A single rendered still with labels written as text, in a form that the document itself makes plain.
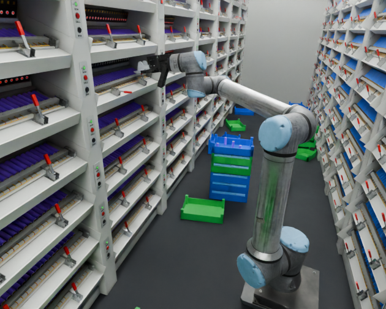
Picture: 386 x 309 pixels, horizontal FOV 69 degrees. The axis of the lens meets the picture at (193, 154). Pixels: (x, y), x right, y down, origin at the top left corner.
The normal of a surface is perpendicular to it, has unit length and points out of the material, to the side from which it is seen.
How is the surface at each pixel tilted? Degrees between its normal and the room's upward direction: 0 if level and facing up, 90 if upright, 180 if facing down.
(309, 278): 5
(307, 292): 5
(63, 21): 90
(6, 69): 110
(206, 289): 0
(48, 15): 90
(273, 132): 82
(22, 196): 20
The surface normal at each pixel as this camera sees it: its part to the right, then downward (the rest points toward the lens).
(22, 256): 0.36, -0.80
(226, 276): 0.03, -0.91
